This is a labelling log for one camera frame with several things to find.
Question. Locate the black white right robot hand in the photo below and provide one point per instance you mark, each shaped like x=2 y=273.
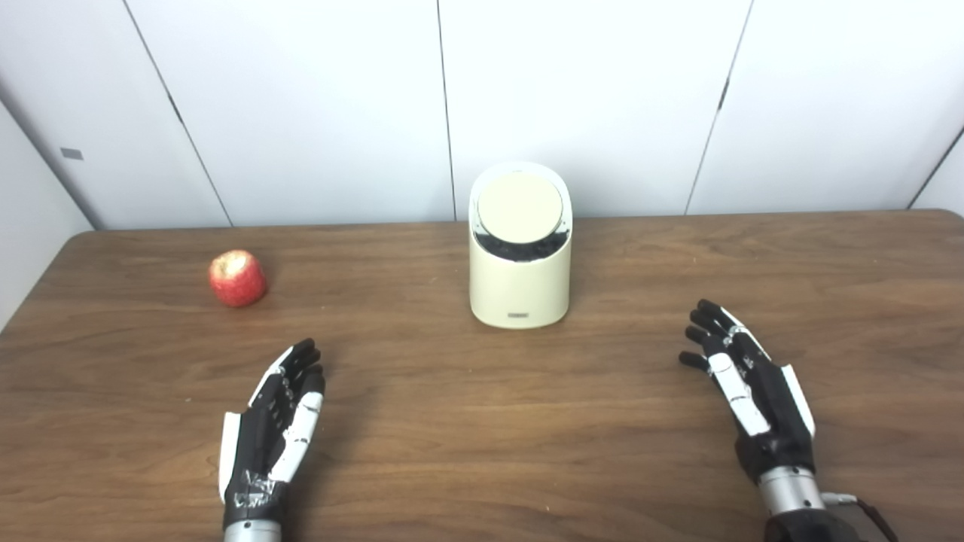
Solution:
x=772 y=410

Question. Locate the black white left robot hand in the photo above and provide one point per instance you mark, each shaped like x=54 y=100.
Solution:
x=260 y=444

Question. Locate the red apple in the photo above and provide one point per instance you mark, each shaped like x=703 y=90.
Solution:
x=238 y=280

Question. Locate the cream-colored bin body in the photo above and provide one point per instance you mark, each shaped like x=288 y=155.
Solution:
x=520 y=290

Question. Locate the cream-colored round bin lid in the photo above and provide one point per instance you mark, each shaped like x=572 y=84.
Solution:
x=520 y=207

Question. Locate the small grey wall tag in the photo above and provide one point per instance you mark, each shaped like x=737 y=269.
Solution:
x=71 y=153

